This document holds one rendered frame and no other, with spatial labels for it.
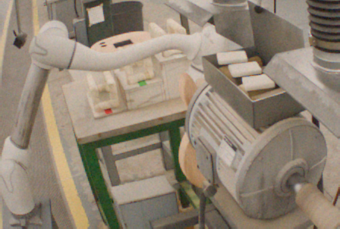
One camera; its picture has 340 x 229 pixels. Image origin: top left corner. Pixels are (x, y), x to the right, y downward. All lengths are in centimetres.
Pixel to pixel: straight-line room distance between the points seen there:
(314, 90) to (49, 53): 111
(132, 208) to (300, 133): 52
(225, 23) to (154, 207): 50
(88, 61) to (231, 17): 64
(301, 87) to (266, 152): 23
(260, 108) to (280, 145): 9
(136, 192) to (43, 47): 64
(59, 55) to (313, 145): 98
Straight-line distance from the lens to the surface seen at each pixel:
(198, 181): 164
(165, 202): 137
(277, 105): 106
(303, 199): 101
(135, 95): 223
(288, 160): 107
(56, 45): 175
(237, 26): 132
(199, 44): 183
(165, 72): 222
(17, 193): 195
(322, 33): 88
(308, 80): 86
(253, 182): 106
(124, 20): 463
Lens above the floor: 189
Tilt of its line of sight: 25 degrees down
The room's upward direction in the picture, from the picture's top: 9 degrees counter-clockwise
